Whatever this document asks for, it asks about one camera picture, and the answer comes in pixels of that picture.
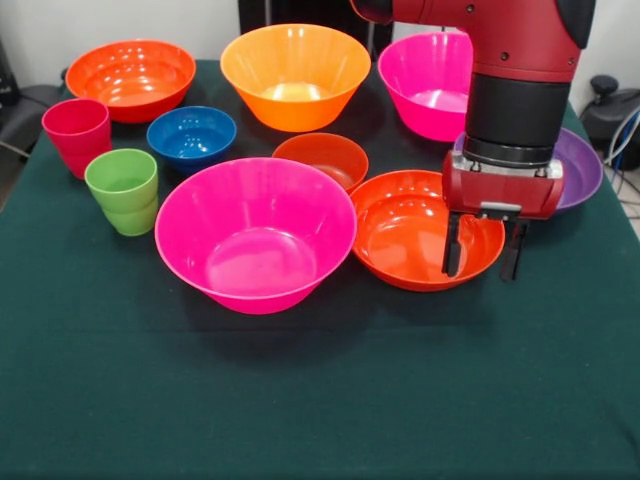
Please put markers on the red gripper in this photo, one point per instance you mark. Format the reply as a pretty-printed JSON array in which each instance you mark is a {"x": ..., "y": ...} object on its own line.
[{"x": 500, "y": 192}]

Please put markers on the medium red-orange bowl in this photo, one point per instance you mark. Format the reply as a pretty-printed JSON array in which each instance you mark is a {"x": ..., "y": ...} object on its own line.
[
  {"x": 130, "y": 80},
  {"x": 400, "y": 235}
]

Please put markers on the large pink bowl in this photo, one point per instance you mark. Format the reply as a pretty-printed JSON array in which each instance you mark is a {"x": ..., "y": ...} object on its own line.
[
  {"x": 425, "y": 90},
  {"x": 255, "y": 235}
]

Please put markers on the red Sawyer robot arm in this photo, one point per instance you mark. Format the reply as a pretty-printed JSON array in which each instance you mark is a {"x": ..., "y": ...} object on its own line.
[{"x": 525, "y": 45}]

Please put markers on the purple bowl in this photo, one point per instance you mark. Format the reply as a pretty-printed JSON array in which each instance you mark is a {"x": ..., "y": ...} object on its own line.
[{"x": 582, "y": 170}]

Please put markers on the small red-orange bowl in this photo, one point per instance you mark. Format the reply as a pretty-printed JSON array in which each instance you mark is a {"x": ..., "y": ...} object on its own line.
[{"x": 325, "y": 150}]

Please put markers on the dark green tablecloth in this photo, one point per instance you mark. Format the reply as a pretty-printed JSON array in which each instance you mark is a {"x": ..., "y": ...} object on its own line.
[{"x": 350, "y": 400}]

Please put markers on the large orange bowl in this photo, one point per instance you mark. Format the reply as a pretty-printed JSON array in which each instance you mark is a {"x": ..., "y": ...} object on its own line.
[{"x": 295, "y": 105}]

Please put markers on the small blue bowl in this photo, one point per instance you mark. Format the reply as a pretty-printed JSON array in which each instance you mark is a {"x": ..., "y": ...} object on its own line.
[{"x": 190, "y": 140}]

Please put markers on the green cup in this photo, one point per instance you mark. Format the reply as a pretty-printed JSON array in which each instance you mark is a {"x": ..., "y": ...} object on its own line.
[{"x": 125, "y": 210}]

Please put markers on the crimson cup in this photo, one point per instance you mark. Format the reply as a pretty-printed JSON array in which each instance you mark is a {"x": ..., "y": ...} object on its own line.
[{"x": 75, "y": 135}]

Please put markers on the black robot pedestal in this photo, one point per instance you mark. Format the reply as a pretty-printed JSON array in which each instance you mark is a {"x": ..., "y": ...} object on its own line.
[{"x": 260, "y": 15}]

